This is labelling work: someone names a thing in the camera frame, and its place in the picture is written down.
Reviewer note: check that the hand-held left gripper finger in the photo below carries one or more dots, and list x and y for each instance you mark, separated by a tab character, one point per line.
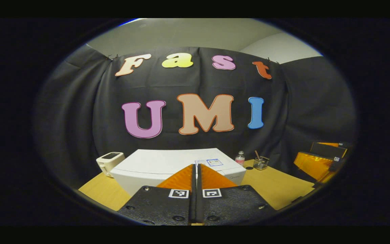
193	203
199	203

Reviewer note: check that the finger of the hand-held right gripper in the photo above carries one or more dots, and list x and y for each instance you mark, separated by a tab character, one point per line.
317	166
330	149

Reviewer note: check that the white microwave oven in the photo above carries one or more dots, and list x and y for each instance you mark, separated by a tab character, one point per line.
154	162

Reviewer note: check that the small clear bottle pink label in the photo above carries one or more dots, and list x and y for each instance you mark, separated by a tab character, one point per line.
239	159

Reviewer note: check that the brown wooden stick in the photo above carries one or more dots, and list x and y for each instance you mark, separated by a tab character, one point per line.
257	154

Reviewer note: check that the white toaster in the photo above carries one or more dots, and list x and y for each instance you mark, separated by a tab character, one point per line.
108	162

